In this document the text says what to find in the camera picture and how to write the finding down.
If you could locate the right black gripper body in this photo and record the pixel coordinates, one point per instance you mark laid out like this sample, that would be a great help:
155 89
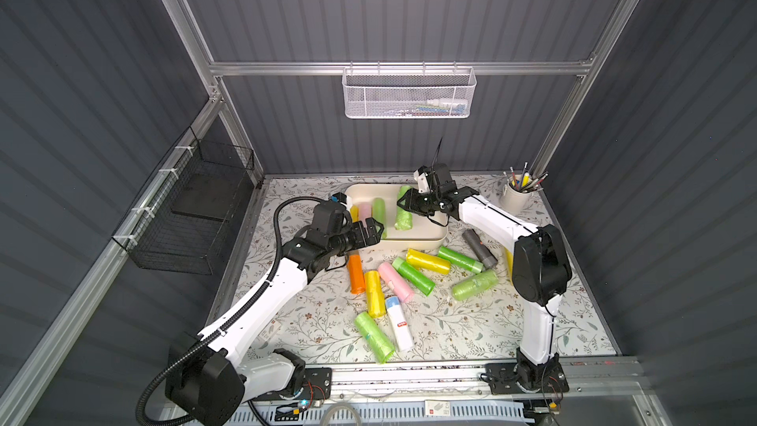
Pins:
418 202

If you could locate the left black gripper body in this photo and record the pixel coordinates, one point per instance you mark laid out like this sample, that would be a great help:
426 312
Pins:
364 234

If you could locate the pink roll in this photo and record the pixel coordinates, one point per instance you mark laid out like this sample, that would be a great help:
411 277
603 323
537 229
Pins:
365 210
399 286

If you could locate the light green roll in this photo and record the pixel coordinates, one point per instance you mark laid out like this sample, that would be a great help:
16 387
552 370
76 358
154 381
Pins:
379 214
403 218
474 285

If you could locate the yellow roll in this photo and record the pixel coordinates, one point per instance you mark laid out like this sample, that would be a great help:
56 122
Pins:
510 262
427 261
375 295
354 211

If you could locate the orange trash bag roll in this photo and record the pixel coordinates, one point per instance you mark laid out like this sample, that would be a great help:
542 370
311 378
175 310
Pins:
356 274

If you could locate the white blue labelled roll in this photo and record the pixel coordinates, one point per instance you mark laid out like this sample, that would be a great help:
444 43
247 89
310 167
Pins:
400 327

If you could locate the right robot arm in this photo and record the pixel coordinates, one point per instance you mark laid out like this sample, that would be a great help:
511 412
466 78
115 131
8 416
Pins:
540 270

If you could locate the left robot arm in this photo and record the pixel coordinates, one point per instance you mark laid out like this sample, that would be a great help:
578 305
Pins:
202 376

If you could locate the white plastic storage box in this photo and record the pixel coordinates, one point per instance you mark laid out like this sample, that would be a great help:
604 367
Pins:
426 235

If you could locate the dark green roll upper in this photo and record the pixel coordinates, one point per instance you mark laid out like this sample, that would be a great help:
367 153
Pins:
461 260

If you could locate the dark green roll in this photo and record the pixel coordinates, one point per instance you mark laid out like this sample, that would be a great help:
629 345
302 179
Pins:
411 274
461 260

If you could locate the dark green roll centre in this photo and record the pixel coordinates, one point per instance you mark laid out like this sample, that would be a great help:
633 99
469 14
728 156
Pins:
411 274

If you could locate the grey trash bag roll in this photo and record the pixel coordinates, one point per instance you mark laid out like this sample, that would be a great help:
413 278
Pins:
481 251

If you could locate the white pen cup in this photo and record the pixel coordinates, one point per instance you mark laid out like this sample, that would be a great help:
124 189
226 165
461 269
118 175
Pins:
513 201

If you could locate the floral table mat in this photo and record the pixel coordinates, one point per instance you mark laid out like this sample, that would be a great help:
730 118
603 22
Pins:
318 325

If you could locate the white wire wall basket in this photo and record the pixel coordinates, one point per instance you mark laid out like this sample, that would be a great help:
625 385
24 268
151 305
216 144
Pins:
408 93

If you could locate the black wire side basket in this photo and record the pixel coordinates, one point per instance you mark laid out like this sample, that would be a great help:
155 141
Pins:
190 222

